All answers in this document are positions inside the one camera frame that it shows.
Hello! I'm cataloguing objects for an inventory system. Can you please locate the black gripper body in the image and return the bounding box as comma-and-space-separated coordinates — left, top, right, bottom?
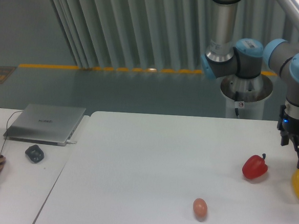
277, 104, 299, 148

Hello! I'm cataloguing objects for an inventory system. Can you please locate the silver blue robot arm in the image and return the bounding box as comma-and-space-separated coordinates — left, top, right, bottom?
201, 0, 299, 168

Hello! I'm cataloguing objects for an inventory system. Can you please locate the red bell pepper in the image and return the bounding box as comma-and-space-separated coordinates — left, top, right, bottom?
242, 153, 268, 180

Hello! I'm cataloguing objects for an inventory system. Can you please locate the brown egg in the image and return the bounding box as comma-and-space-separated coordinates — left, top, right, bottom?
193, 198, 207, 219

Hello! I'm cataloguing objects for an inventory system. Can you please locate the white pleated curtain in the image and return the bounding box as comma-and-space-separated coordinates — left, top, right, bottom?
50, 0, 299, 71

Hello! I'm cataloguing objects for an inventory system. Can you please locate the white usb plug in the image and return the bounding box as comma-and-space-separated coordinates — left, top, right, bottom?
66, 140, 77, 145

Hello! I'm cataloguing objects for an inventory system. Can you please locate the silver closed laptop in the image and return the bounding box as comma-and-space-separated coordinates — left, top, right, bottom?
4, 104, 86, 146

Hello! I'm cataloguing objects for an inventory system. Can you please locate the black earbuds case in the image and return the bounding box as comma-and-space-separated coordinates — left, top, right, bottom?
25, 145, 45, 164

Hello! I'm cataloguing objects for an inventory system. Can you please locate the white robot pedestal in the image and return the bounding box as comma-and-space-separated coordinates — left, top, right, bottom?
220, 74, 273, 120

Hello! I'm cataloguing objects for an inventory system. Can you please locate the black pedestal cable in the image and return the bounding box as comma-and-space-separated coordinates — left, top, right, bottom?
232, 91, 243, 119

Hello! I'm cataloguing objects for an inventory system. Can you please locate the black mouse cable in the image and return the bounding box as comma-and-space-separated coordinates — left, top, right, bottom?
0, 108, 25, 158

